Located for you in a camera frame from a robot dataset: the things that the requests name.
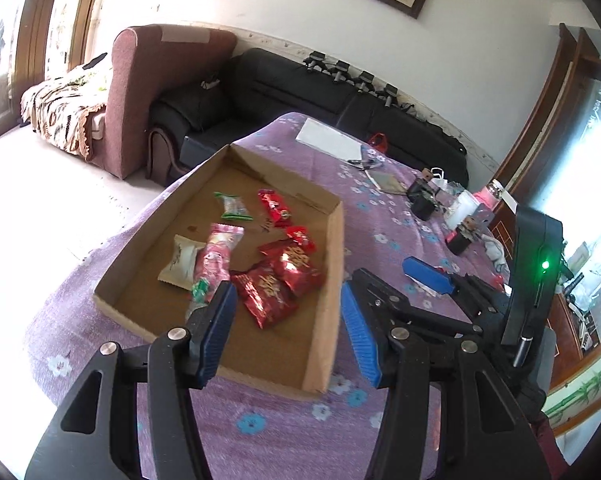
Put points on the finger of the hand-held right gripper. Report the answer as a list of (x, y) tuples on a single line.
[(425, 275), (375, 290)]

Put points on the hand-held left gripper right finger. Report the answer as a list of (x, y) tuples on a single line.
[(360, 332)]

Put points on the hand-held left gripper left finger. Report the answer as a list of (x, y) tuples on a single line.
[(218, 330)]

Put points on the dark red gold-script snack packet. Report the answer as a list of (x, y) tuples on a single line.
[(265, 300)]

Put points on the shallow cardboard box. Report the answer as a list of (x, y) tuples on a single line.
[(280, 350)]

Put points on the pink cartoon snack packet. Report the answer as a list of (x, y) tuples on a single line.
[(215, 260)]

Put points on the large dark red snack packet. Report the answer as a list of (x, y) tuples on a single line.
[(293, 265)]

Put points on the red gold-emblem snack packet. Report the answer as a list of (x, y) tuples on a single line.
[(300, 237)]

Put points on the white and green snack packet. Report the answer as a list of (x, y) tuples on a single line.
[(234, 207)]

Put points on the red cartoon candy packet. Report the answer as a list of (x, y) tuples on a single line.
[(275, 208)]

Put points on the white cloth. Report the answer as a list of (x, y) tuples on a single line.
[(495, 255)]

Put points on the black canister with wooden knob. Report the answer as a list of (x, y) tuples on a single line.
[(460, 240), (423, 202)]

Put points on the pink thermos bottle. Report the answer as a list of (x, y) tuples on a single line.
[(490, 200)]

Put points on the white cup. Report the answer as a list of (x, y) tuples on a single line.
[(460, 207)]

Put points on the tan notebook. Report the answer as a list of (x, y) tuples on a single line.
[(388, 180)]

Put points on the purple floral tablecloth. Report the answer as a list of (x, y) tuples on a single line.
[(260, 435)]

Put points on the black pen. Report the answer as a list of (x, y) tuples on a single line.
[(360, 162)]

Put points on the red plastic bag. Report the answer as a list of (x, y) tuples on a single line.
[(378, 142)]

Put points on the white paper sheets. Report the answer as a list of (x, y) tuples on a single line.
[(330, 137)]

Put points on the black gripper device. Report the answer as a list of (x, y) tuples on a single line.
[(315, 61), (390, 94), (365, 82), (341, 71)]

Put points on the black leather sofa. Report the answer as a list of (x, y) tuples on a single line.
[(280, 85)]

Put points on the red-brown armchair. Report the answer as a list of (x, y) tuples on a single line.
[(130, 110)]

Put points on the patterned throw blanket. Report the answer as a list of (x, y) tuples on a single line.
[(60, 105)]

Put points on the wooden glazed door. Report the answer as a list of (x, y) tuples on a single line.
[(35, 20)]

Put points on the wooden door frame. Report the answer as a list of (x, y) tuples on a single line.
[(555, 110)]

